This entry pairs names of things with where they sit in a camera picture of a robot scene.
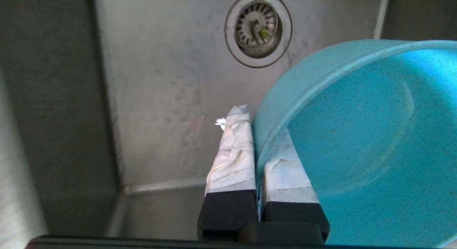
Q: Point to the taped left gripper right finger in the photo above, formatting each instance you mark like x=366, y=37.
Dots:
x=289, y=192

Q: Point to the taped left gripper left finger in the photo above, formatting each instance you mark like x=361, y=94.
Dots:
x=232, y=170

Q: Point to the teal bowl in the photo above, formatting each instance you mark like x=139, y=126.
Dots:
x=375, y=152

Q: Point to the stainless steel sink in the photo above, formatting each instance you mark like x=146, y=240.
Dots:
x=160, y=99

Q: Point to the round metal drain strainer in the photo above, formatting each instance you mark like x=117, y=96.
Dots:
x=257, y=29

